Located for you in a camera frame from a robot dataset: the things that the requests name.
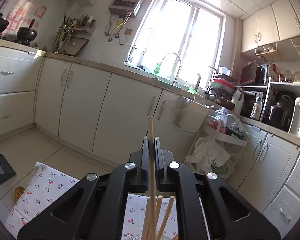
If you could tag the black wok on stove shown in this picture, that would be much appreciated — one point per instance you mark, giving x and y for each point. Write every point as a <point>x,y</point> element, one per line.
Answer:
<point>26,35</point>

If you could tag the chrome kitchen faucet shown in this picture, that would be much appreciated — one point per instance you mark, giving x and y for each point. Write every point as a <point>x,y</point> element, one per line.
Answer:
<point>173,67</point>

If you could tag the stacked bowls and plates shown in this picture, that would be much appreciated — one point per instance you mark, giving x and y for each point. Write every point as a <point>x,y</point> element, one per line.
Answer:
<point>221,89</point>

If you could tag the wall utensil rack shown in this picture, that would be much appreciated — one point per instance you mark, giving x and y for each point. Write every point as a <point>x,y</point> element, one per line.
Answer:
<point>68,40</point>

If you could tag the hanging wire basket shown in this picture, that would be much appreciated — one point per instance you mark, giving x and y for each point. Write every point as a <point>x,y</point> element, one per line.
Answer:
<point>267,53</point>

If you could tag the wooden chopstick one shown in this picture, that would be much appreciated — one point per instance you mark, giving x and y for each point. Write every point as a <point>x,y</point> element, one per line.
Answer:
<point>146,219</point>

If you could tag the green dish soap bottle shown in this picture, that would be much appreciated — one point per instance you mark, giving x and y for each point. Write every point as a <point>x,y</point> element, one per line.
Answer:
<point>157,68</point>

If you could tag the wooden chopstick four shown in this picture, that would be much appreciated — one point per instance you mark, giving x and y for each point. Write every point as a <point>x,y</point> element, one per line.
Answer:
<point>175,237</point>

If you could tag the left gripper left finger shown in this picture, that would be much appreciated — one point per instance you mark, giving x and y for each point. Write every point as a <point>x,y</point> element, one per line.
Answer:
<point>144,164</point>

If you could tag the black microwave oven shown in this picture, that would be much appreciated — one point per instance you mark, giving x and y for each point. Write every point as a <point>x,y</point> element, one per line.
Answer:
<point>262,74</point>

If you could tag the wooden chopstick five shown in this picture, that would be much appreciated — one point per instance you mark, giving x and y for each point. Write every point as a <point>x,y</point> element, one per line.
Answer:
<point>152,183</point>

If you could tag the yellow slipper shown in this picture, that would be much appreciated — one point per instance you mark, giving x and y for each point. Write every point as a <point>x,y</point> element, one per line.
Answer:
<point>18,193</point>

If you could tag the white electric water boiler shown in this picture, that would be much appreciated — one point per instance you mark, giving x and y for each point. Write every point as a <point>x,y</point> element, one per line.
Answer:
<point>298,117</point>

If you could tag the floral cherry tablecloth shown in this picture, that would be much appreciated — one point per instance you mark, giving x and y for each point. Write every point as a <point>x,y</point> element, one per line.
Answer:
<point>47,185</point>

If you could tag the black kettle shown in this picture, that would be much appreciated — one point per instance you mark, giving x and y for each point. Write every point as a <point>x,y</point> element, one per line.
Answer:
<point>280,114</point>

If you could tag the white plastic bag in cart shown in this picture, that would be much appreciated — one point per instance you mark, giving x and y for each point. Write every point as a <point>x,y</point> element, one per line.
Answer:
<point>207,156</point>

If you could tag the white hanging trash bin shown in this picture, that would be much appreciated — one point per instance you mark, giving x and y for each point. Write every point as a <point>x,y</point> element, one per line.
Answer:
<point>189,115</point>

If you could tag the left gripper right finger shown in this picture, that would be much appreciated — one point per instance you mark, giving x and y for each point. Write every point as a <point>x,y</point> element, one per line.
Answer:
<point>159,165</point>

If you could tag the white plastic jug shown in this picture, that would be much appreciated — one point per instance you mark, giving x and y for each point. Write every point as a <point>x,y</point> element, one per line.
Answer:
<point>237,100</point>

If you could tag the wooden chopstick three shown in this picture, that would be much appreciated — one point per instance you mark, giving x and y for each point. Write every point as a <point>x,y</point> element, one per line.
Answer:
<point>165,219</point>

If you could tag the white rolling utility cart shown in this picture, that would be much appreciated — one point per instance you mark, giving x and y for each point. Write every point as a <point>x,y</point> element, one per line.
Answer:
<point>232,144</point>

